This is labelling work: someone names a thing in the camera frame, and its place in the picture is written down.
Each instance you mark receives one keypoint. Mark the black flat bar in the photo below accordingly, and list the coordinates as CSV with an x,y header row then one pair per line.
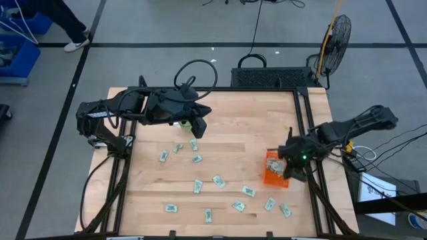
x,y
393,201

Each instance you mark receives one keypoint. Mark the green ceramic mug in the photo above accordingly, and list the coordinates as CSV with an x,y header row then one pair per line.
x,y
186,126

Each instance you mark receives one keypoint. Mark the black perforated equipment case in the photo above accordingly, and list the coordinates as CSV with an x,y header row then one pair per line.
x,y
270,77

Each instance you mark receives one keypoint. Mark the white printed box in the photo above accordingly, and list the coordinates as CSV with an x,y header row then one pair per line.
x,y
367,186

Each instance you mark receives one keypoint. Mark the pale green sweetener packet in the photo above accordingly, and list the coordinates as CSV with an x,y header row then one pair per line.
x,y
208,215
270,204
239,205
177,148
249,191
163,156
286,210
279,168
198,186
271,162
197,159
193,145
219,181
171,208

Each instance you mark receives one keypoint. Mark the black aluminium table frame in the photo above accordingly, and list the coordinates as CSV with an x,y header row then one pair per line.
x,y
253,89

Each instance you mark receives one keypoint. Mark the black power strip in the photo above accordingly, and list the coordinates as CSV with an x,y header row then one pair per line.
x,y
354,163

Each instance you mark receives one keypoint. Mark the yellow plug connector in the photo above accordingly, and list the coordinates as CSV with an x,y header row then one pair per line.
x,y
349,146

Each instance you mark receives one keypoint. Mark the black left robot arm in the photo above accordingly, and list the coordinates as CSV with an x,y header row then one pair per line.
x,y
130,103

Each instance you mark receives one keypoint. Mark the blue white round object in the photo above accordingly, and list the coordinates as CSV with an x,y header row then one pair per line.
x,y
418,221

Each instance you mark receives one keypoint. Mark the orange plastic basket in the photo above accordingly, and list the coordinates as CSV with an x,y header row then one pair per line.
x,y
272,181

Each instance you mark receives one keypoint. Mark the black object on floor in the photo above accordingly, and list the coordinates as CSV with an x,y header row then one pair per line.
x,y
4,113

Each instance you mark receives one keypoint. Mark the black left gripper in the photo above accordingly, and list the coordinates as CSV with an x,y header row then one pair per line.
x,y
166,106

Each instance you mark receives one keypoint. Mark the person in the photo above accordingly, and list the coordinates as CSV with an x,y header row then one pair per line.
x,y
66,20

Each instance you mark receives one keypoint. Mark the black floor fan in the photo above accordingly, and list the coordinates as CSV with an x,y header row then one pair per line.
x,y
337,43

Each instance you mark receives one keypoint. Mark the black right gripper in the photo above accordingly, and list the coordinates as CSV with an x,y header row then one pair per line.
x,y
297,150

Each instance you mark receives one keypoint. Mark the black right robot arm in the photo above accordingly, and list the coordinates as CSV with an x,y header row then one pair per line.
x,y
360,125

